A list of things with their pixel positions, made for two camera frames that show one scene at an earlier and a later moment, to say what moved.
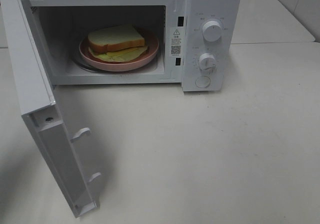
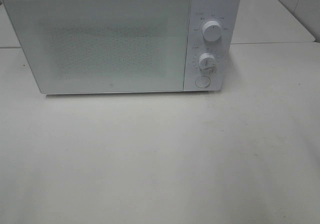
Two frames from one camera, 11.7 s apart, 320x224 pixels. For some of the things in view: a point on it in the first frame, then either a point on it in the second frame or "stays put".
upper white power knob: [212, 31] stays put
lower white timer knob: [207, 62] stays put
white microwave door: [38, 110] to [102, 43]
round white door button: [202, 81] stays put
